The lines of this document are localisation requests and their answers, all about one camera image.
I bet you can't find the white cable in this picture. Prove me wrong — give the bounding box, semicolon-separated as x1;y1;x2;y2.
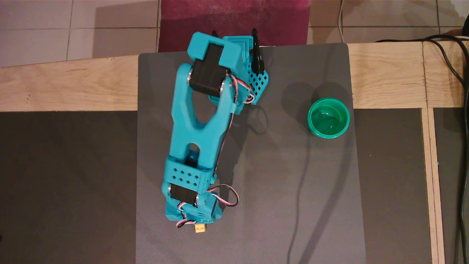
337;0;348;43

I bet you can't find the black cable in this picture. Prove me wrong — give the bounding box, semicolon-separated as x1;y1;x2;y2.
374;34;469;264

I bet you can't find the green plastic cup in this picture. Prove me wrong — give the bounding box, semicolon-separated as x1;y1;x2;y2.
307;97;351;140

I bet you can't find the red white black servo wire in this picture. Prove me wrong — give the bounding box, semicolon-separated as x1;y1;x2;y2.
176;184;240;228
214;73;258;177

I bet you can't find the blue gripper body black servo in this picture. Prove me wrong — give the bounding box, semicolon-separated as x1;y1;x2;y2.
164;183;223;225

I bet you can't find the dark grey table mat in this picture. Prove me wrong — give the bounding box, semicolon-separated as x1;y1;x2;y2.
135;43;368;264

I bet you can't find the chair with maroon cover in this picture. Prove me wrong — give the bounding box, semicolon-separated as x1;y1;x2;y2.
158;0;312;53

